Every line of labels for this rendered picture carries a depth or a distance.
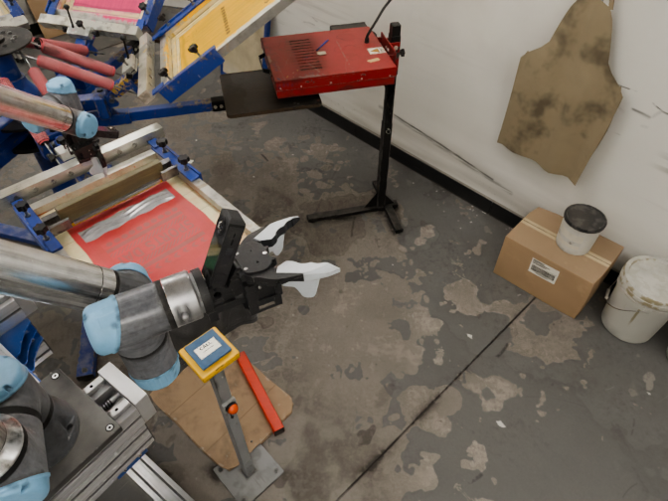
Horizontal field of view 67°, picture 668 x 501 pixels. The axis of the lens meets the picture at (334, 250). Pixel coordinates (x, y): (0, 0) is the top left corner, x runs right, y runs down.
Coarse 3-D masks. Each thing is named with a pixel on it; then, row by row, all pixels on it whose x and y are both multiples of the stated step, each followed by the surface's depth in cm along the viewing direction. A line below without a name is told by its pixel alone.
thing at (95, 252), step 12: (96, 216) 189; (108, 216) 189; (72, 228) 184; (84, 228) 184; (120, 228) 184; (132, 228) 184; (96, 240) 180; (108, 240) 180; (96, 252) 176; (96, 264) 172; (108, 264) 172; (168, 264) 172; (156, 276) 169
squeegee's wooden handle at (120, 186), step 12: (144, 168) 191; (156, 168) 195; (120, 180) 187; (132, 180) 190; (144, 180) 194; (96, 192) 182; (108, 192) 185; (120, 192) 189; (72, 204) 178; (84, 204) 181; (96, 204) 185; (60, 216) 177; (72, 216) 180
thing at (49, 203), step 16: (128, 160) 206; (144, 160) 208; (160, 160) 210; (96, 176) 199; (112, 176) 202; (64, 192) 193; (80, 192) 195; (208, 192) 193; (32, 208) 186; (48, 208) 190
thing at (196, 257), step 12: (144, 192) 198; (156, 192) 198; (120, 204) 193; (132, 204) 193; (168, 204) 193; (180, 204) 193; (192, 204) 193; (144, 216) 189; (192, 216) 189; (204, 216) 189; (204, 228) 184; (192, 252) 176; (204, 252) 176; (180, 264) 172; (192, 264) 172
